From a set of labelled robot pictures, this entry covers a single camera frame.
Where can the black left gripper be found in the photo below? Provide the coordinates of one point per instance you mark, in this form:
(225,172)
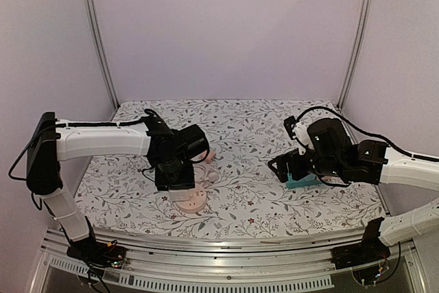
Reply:
(188,182)

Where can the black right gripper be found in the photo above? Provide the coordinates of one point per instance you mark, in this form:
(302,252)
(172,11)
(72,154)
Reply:
(288,164)

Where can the teal power strip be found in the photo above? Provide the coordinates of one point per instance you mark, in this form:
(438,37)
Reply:
(307,181)

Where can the small pink plug adapter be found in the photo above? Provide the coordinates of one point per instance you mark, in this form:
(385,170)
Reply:
(207,156)

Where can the round pink socket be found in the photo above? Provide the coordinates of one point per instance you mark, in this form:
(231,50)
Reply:
(196,202)

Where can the white cube socket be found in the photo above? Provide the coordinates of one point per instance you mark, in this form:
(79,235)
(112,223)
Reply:
(181,195)

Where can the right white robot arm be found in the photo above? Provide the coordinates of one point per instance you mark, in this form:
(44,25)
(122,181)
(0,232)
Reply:
(409,169)

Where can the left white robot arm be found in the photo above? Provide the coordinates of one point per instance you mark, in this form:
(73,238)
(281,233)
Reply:
(55,140)

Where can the floral table mat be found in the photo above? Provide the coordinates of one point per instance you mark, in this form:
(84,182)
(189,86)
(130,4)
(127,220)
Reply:
(244,198)

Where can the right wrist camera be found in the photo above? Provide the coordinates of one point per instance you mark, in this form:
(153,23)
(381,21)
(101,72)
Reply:
(297,131)

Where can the aluminium front rail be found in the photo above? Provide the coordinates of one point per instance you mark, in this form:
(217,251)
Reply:
(281,264)

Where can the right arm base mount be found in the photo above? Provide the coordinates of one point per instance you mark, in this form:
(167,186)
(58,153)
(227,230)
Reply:
(369,250)

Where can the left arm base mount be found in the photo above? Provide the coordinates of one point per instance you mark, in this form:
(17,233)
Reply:
(96,255)

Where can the right aluminium frame post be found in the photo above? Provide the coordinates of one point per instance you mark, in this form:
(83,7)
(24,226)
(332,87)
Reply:
(354,54)

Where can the aluminium frame post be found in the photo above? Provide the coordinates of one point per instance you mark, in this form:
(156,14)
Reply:
(354,54)
(102,60)

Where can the left aluminium frame post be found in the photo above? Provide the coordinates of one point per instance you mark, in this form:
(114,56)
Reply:
(102,60)

